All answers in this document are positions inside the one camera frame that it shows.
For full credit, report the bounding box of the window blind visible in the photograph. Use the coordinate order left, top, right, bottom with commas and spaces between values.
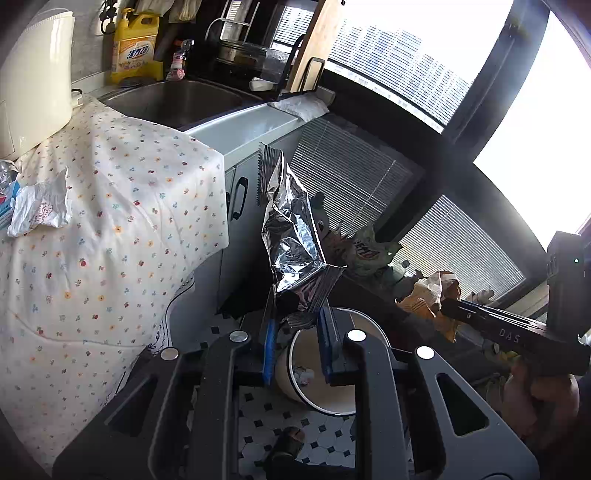
291, 114, 416, 243
396, 194, 527, 315

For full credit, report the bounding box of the yellow paper wrapper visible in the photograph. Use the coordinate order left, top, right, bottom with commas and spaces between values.
395, 270, 462, 343

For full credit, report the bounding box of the person's right hand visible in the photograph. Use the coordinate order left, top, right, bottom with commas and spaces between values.
502, 359, 581, 445

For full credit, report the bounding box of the grey cabinet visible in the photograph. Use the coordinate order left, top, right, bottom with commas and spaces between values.
168, 102, 308, 326

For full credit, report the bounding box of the green snack bag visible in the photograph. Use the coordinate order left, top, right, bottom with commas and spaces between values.
345, 224, 403, 278

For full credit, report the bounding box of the small pink bottle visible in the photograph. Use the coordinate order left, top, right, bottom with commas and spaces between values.
169, 41, 192, 82

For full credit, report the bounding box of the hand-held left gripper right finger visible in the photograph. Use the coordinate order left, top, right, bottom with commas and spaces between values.
318, 306, 541, 480

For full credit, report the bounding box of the white folded rag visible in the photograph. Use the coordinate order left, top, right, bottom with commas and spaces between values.
268, 96, 330, 123

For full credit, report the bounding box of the wooden cutting board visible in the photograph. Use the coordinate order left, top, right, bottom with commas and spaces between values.
285, 0, 346, 95

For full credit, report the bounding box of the white electric kettle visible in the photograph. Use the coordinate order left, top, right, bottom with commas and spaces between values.
0, 9, 76, 158

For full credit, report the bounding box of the dark shoe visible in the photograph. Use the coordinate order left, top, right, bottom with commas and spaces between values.
270, 426, 306, 464

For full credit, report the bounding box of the floral print cloth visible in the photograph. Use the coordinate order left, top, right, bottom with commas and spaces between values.
0, 95, 230, 467

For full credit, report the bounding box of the silver foil snack bag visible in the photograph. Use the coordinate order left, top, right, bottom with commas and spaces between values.
256, 142, 348, 329

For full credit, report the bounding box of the white round bin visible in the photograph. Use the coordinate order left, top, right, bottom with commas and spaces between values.
274, 306, 393, 417

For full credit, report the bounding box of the steel sink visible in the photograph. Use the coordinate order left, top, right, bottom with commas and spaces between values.
99, 79, 264, 130

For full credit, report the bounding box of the blue white carton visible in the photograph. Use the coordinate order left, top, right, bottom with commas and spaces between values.
0, 179, 21, 232

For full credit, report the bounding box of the yellow detergent bottle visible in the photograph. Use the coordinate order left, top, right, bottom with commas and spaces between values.
110, 8, 164, 86

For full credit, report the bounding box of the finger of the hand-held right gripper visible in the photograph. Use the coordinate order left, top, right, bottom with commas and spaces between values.
440, 296, 491, 334

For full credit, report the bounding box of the crumpled white paper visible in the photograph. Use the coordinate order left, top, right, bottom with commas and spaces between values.
7, 168, 74, 238

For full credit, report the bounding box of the black dish rack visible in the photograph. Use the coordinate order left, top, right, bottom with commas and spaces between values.
205, 0, 296, 100

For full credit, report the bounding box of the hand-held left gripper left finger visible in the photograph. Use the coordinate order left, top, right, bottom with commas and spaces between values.
53, 285, 279, 480

